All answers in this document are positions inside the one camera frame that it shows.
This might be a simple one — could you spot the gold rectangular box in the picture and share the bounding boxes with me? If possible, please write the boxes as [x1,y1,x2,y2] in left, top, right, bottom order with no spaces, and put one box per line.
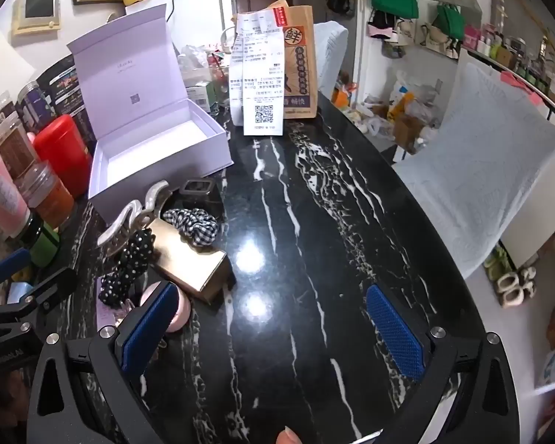
[145,217,229,303]

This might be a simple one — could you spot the black gingham scrunchie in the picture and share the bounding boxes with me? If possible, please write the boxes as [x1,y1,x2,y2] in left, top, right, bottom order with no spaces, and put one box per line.
[162,208,218,246]

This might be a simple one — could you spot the pink cloth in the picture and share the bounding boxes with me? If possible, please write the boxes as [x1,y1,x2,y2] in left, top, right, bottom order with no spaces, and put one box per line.
[502,71,544,107]

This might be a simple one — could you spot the amber jar with clear lid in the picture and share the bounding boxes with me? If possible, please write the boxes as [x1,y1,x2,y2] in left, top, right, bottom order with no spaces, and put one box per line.
[17,161,75,229]

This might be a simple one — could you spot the cardboard box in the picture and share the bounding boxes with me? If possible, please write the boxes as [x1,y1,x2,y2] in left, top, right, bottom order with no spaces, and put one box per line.
[393,115,426,153]

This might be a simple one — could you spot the black food bag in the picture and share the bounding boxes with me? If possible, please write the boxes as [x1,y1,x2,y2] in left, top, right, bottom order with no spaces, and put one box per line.
[37,53,98,144]

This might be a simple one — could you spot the small purple box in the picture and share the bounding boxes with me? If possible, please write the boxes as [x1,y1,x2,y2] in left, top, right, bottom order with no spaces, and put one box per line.
[95,303,130,334]

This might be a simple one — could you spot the long white receipt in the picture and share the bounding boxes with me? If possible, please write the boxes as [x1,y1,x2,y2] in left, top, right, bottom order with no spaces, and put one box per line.
[243,9,285,137]

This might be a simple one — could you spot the pink round compact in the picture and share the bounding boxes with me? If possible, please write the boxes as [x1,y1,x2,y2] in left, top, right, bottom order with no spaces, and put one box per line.
[139,281,192,334]

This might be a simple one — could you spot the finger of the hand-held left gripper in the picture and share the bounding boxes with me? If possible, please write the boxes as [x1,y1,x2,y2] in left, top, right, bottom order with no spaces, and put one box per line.
[0,249,32,306]
[7,267,78,322]

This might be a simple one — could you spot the white fridge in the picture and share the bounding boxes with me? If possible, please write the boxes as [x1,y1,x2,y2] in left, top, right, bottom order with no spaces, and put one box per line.
[125,0,234,51]

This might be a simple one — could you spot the brown paper bag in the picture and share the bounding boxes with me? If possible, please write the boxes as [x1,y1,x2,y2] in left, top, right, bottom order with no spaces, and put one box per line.
[233,4,317,121]

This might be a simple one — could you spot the small white green box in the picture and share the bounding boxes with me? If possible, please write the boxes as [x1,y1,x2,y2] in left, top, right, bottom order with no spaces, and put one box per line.
[185,81,218,112]

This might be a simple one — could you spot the shelf of bottles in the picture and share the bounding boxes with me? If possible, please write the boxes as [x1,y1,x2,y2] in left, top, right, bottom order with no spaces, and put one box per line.
[462,23,555,102]

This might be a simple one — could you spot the black polka dot scrunchie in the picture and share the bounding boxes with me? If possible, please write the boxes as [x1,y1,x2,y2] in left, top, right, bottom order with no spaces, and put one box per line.
[97,229,155,308]

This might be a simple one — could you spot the wall intercom panel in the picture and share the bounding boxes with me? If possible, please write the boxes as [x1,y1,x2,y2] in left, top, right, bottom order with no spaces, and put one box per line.
[11,0,61,35]

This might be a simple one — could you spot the purple label jar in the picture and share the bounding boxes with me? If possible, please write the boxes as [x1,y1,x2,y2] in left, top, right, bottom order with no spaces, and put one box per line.
[16,81,56,125]

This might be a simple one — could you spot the white sandals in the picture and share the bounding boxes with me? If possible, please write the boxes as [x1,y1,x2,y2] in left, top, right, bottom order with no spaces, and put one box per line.
[497,268,537,308]

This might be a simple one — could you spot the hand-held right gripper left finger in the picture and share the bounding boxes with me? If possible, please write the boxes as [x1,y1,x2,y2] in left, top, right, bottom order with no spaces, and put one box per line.
[28,282,181,444]

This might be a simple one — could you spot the brown jar with white lid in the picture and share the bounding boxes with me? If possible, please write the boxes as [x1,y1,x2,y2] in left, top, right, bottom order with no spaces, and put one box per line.
[0,118,40,179]

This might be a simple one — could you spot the pink printed tube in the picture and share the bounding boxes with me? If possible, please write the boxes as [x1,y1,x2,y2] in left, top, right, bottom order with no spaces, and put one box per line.
[0,145,31,236]

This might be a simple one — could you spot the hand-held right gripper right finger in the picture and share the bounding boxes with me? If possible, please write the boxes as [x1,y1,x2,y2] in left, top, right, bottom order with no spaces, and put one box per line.
[365,283,521,444]

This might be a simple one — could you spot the white pearl hair claw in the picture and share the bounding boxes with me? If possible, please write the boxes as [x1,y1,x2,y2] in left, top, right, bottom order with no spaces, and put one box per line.
[97,180,172,257]

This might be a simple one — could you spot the short white receipt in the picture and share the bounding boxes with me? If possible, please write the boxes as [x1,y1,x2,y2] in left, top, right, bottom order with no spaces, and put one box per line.
[229,14,246,125]

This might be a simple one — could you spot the lilac gift box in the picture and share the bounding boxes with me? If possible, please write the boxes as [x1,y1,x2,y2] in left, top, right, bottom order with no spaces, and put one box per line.
[67,4,234,223]

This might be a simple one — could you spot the red canister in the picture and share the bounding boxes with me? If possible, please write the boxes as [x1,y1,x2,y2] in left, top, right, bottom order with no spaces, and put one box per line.
[32,115,93,199]

